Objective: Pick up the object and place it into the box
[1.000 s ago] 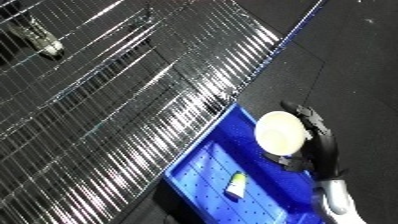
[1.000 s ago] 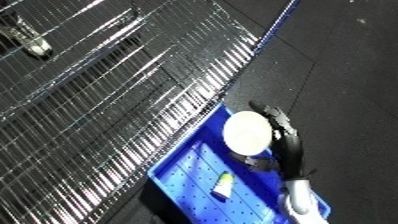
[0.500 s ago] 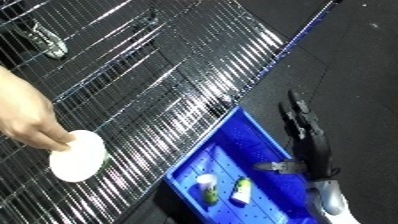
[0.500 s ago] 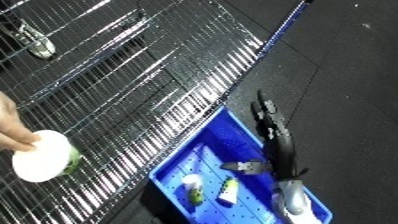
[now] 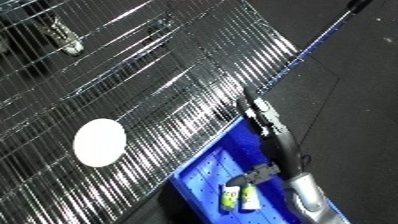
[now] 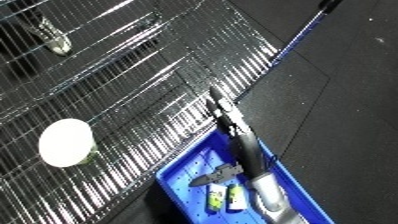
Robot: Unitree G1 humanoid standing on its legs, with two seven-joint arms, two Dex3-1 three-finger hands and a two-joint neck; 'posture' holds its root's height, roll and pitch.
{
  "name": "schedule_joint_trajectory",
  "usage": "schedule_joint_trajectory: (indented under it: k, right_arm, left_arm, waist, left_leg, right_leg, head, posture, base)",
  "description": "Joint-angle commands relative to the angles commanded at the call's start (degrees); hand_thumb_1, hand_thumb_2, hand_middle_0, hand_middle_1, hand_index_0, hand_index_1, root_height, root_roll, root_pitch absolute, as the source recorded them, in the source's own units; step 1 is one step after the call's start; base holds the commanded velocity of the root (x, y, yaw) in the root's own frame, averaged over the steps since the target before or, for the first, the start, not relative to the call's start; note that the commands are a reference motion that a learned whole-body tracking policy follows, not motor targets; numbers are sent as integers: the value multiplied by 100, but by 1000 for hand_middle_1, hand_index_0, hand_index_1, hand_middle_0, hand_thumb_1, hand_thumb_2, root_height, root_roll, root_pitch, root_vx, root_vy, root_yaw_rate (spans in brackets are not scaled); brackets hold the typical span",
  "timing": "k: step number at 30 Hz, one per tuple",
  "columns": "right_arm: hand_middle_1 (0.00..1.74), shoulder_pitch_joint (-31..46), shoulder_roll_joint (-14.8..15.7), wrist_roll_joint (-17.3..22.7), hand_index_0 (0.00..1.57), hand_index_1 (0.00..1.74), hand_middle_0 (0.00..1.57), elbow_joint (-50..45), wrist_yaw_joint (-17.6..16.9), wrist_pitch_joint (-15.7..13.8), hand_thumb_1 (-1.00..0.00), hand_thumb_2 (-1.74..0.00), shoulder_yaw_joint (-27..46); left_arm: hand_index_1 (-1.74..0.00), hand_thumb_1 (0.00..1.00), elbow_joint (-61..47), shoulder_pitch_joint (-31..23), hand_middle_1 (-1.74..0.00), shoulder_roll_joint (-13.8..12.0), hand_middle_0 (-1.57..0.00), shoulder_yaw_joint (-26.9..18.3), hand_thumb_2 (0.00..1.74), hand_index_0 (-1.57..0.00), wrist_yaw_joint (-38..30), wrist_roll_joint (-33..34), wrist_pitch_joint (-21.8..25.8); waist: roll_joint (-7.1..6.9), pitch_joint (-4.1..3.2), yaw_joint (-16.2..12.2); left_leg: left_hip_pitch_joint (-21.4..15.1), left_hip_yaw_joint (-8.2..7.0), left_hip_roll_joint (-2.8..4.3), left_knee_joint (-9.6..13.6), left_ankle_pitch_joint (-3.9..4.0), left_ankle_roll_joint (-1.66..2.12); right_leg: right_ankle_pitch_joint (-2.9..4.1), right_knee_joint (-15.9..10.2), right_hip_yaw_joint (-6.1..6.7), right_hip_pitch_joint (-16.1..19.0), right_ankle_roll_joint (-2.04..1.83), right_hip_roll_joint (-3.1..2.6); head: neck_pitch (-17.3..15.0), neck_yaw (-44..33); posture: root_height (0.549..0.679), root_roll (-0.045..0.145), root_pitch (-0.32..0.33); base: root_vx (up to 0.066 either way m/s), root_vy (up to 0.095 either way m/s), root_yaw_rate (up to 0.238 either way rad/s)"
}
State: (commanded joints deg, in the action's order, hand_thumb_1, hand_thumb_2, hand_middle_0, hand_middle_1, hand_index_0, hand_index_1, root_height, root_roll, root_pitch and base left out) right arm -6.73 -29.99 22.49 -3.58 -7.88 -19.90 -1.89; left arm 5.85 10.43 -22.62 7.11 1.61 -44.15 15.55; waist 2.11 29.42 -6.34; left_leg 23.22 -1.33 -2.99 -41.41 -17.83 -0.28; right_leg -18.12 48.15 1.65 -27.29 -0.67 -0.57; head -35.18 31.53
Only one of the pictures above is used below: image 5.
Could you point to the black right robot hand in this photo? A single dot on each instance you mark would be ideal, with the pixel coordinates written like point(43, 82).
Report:
point(283, 150)

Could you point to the pale right robot arm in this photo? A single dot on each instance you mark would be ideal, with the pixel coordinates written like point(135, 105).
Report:
point(308, 200)

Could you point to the white paper cup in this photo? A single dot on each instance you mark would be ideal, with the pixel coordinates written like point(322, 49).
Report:
point(99, 142)

